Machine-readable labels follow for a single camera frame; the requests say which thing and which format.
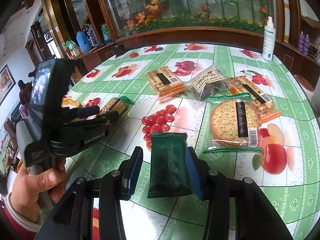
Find dark green snack packet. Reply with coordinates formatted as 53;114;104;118
148;132;193;198

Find round cracker pack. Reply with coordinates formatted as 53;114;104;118
203;93;263;153

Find green edged cracker pack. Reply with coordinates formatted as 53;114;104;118
97;96;131;116

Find preserved plum clear bag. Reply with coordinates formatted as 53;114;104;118
189;64;231;101

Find orange cracker stack pack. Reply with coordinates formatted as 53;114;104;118
146;66;187;101

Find orange edged cracker pack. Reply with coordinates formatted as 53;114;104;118
230;76;281;124

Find person left hand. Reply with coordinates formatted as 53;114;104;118
9;157;66;223

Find yellow white storage box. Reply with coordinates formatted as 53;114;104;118
61;96;82;109

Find seated person in red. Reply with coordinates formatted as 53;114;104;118
18;80;32;120

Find fruit pattern tablecloth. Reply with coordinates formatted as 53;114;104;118
66;43;319;239

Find green snack bag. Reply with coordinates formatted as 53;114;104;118
64;40;78;51

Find wooden sideboard cabinet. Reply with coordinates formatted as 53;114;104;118
67;42;118;73

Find blue thermos jug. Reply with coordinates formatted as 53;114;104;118
76;31;91;54

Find clear water jug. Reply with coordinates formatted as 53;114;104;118
87;25;99;47

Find black round cap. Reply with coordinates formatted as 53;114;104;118
112;44;128;57

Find white red bucket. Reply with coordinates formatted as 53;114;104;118
294;74;314;93

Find floral glass display panel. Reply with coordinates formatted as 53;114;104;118
105;0;276;38

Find white spray bottle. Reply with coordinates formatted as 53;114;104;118
262;16;276;61

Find purple bottles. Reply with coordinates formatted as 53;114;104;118
298;31;310;56

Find framed wall painting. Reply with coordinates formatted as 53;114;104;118
0;64;16;104

